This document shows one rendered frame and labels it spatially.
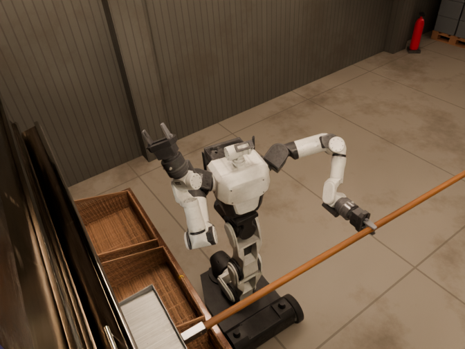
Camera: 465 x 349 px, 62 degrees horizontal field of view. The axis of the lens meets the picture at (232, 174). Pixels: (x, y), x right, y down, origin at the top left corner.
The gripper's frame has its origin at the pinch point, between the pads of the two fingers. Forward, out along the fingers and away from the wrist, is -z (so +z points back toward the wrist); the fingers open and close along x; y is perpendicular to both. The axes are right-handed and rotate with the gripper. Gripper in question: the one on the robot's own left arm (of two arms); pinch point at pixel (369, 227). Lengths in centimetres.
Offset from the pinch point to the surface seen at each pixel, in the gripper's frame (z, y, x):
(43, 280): 2, 123, -55
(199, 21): 286, -65, -3
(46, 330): -15, 124, -59
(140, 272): 83, 90, 59
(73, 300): 15, 121, -27
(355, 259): 46, -63, 118
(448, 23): 273, -479, 86
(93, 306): 15, 116, -21
